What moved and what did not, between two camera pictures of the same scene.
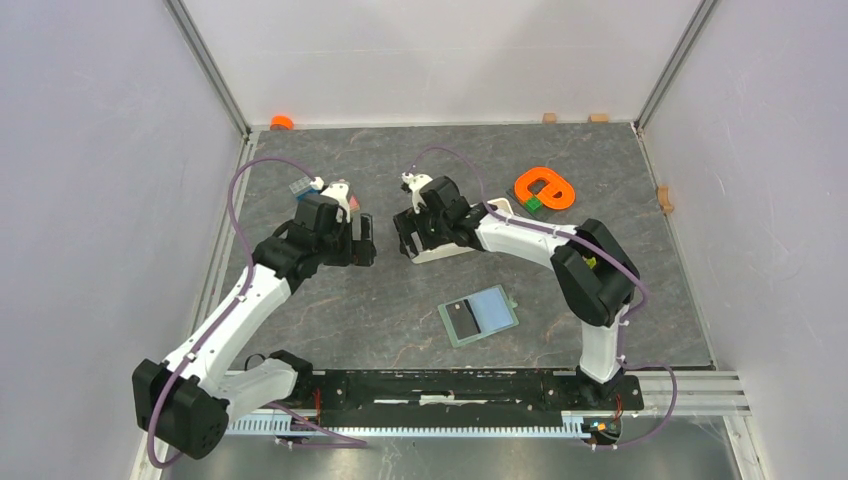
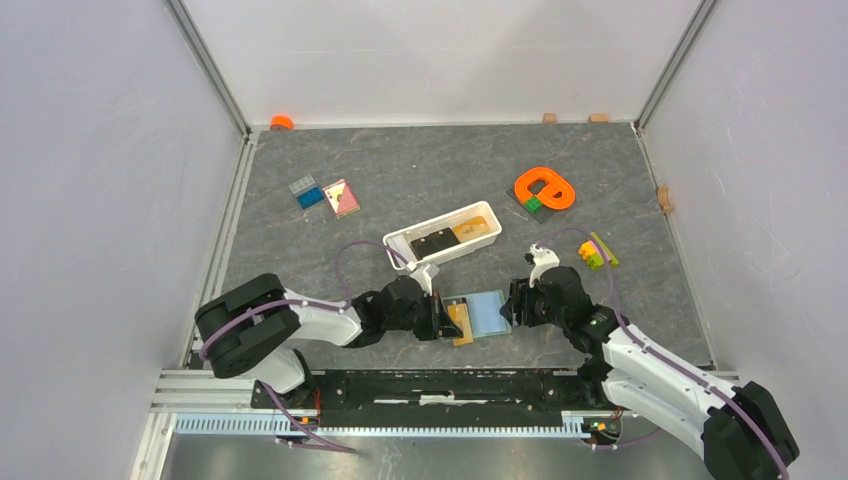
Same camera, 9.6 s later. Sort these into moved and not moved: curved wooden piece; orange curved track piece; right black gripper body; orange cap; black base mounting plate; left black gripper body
Moved: left black gripper body; right black gripper body
Not moved: orange curved track piece; orange cap; black base mounting plate; curved wooden piece
